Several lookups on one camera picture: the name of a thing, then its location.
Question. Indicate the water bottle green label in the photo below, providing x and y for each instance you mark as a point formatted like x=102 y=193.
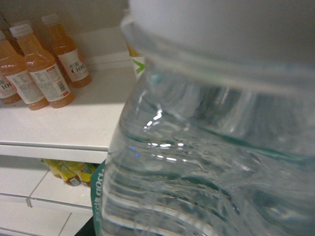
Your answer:
x=218 y=136

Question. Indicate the orange juice bottle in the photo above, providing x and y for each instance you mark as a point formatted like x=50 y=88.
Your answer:
x=43 y=67
x=8 y=94
x=14 y=69

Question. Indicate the orange juice bottle C100 label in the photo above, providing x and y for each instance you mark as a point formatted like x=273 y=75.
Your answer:
x=67 y=53

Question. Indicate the orange juice bottle far left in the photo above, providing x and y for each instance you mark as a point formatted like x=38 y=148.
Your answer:
x=8 y=94

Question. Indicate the orange juice bottle front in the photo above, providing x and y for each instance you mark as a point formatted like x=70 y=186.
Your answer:
x=43 y=67

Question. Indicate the yellow tea bottles below shelf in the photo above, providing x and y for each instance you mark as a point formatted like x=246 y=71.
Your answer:
x=71 y=172

